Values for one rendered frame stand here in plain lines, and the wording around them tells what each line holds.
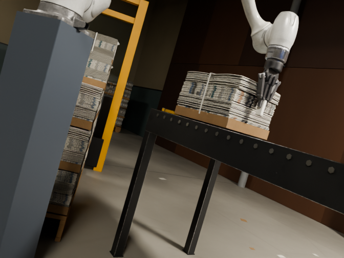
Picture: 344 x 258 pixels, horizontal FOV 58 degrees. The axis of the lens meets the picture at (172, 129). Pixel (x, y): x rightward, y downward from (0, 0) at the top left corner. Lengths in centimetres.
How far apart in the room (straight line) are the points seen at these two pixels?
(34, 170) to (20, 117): 20
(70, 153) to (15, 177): 51
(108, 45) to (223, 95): 165
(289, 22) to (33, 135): 108
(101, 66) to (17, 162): 118
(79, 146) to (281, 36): 108
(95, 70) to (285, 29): 130
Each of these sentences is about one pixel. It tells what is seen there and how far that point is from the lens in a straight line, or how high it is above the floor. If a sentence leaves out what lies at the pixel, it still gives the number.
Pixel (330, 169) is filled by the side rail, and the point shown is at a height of 78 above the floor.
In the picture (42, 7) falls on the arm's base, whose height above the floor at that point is 103.
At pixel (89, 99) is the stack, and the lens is 163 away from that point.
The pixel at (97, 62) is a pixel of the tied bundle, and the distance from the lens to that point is 221.
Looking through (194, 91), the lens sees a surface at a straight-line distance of 151.
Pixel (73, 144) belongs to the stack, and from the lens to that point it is 166.
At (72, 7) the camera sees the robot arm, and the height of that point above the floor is 107.
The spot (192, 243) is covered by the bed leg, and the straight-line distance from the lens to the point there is 204.
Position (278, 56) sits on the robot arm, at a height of 115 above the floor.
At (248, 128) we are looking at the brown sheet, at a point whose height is 83.
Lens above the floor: 80
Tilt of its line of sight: 3 degrees down
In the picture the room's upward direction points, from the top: 16 degrees clockwise
